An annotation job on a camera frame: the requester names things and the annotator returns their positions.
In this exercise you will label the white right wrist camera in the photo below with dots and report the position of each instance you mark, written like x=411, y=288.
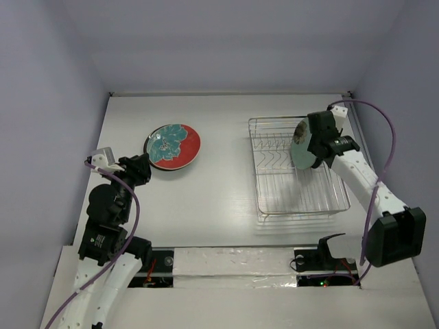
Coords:
x=339, y=114

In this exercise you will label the aluminium side rail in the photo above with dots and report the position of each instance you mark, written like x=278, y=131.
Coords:
x=357, y=132

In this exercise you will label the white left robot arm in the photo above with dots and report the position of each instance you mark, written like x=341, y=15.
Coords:
x=108, y=256

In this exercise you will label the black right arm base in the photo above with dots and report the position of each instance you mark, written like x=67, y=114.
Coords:
x=316, y=267

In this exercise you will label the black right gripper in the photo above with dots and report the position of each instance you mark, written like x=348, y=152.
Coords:
x=317, y=138

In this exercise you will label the red teal floral plate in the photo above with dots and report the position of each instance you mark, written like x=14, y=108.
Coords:
x=172, y=147

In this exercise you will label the wire metal dish rack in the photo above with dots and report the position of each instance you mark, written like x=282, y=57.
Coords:
x=285, y=193

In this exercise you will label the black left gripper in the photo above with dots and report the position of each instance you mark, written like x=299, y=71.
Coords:
x=137, y=166

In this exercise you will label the foil covered front panel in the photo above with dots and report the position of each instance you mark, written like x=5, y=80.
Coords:
x=233, y=268

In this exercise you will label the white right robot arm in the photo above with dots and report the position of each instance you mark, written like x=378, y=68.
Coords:
x=393, y=231

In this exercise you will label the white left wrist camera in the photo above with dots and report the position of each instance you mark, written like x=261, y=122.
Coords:
x=103, y=159

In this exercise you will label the light blue flower plate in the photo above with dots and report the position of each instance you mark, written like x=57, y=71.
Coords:
x=301, y=156

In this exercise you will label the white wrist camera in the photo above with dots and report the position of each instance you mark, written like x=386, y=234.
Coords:
x=103, y=159
x=339, y=114

